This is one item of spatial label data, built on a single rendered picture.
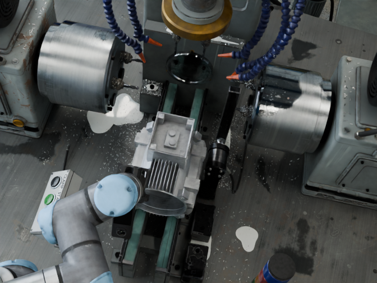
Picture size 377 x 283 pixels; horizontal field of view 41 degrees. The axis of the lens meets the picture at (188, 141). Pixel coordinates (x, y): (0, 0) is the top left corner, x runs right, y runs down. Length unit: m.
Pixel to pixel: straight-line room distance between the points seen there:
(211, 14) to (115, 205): 0.57
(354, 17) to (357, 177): 2.02
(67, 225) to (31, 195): 0.67
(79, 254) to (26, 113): 0.76
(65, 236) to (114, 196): 0.11
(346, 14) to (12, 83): 2.41
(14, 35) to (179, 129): 0.52
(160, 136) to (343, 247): 0.69
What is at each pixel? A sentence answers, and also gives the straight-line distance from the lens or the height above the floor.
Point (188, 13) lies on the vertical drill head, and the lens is 1.28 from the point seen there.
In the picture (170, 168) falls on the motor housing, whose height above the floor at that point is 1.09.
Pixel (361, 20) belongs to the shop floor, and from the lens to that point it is 3.47.
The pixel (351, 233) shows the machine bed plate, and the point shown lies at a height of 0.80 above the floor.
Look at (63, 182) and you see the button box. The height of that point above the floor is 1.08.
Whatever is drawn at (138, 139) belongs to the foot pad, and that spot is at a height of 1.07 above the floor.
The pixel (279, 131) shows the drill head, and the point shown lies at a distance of 1.44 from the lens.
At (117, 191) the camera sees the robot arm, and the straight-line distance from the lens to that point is 0.94.
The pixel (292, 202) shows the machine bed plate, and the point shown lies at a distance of 1.67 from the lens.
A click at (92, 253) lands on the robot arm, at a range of 0.95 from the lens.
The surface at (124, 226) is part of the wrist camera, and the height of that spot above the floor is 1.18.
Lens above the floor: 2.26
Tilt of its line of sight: 59 degrees down
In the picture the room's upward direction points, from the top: 11 degrees clockwise
